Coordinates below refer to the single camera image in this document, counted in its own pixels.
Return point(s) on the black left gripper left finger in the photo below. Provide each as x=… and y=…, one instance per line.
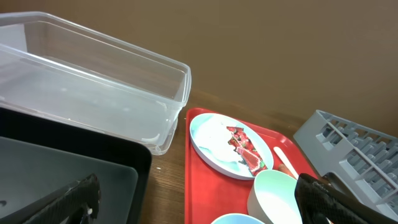
x=77, y=202

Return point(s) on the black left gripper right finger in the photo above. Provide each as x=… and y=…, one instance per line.
x=319, y=203

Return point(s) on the mint green bowl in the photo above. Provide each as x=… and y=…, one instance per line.
x=272, y=198

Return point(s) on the orange carrot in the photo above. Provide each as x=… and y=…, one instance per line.
x=284, y=169

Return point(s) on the light blue bowl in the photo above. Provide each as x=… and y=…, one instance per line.
x=236, y=218

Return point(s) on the red snack wrapper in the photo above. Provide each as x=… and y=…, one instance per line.
x=245, y=148

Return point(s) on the white tissue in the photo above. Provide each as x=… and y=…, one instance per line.
x=213, y=136

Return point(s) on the grey dishwasher rack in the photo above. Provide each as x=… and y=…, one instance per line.
x=363, y=159

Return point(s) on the white plastic spoon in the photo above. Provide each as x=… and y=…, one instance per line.
x=285, y=161

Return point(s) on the black tray bin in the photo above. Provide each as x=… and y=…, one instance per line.
x=40, y=156

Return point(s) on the light blue plate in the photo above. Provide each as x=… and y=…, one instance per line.
x=235, y=170

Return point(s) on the clear plastic bin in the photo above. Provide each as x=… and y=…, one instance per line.
x=59, y=70

